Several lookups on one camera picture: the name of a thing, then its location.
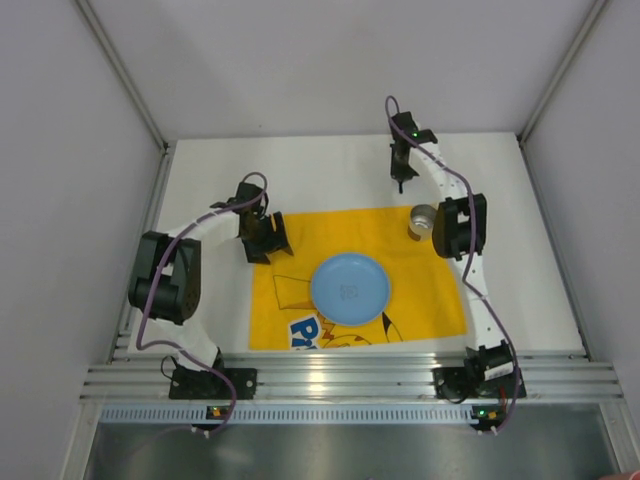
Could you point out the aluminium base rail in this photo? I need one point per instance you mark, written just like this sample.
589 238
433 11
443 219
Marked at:
339 376

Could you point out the yellow placemat cloth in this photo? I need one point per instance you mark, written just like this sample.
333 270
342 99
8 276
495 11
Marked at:
424 302

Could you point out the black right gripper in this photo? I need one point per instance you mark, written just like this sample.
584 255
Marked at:
400 167

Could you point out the blue plastic plate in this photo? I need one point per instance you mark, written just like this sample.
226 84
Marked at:
350 289

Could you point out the left aluminium frame post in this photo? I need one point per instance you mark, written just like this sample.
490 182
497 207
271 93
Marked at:
120 70

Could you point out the aluminium frame post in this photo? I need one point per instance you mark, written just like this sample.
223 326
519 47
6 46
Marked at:
120 70
579 41

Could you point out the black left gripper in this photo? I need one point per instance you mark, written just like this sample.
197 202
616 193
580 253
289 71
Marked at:
265 238

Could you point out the metal cup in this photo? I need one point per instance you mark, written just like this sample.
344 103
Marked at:
421 222

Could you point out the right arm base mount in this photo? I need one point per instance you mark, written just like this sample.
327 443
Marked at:
457 384

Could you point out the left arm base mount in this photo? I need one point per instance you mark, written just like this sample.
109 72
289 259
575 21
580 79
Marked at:
202 385

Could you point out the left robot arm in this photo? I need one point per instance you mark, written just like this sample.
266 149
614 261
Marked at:
166 281

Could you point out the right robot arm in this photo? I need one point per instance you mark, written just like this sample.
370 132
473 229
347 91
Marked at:
459 235

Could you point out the right aluminium frame post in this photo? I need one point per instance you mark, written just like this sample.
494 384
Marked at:
579 41

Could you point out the perforated cable duct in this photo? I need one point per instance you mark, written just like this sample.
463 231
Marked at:
306 414

